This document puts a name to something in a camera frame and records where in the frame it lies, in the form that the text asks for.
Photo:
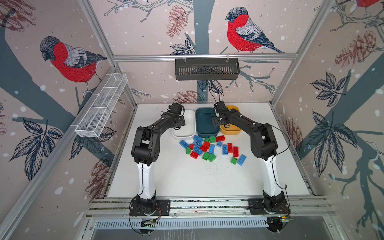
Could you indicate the small red lego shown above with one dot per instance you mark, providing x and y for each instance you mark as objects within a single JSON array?
[{"x": 230, "y": 148}]

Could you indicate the teal plastic bin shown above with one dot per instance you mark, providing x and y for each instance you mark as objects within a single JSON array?
[{"x": 204, "y": 124}]

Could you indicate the yellow plastic bin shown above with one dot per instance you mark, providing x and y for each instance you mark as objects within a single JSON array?
[{"x": 230, "y": 129}]

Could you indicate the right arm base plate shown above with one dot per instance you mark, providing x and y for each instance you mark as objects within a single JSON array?
[{"x": 269, "y": 205}]

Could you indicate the green lego bottom pair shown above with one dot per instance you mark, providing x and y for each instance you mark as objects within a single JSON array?
[{"x": 211, "y": 158}]

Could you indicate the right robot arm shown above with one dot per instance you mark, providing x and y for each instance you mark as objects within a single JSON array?
[{"x": 263, "y": 145}]

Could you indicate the black hanging wire basket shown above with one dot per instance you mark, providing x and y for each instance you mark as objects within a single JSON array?
[{"x": 207, "y": 69}]

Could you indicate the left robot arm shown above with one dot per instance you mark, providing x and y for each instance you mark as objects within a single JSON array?
[{"x": 146, "y": 147}]

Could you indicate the red lego long right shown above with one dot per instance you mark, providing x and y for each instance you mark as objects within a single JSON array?
[{"x": 235, "y": 152}]

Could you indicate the white wire mesh basket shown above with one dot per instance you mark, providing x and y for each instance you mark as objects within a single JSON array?
[{"x": 99, "y": 112}]

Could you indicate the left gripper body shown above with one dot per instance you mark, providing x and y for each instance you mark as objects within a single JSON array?
[{"x": 181, "y": 121}]

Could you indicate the white plastic bin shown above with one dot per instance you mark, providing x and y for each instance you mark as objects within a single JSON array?
[{"x": 187, "y": 131}]

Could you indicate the blue lego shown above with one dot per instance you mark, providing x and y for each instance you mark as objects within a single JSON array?
[
  {"x": 212, "y": 149},
  {"x": 184, "y": 144},
  {"x": 197, "y": 150},
  {"x": 225, "y": 150},
  {"x": 241, "y": 160}
]

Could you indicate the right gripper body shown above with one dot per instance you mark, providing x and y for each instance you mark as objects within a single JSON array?
[{"x": 218, "y": 119}]

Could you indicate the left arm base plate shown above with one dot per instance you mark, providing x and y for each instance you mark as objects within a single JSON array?
[{"x": 140, "y": 207}]

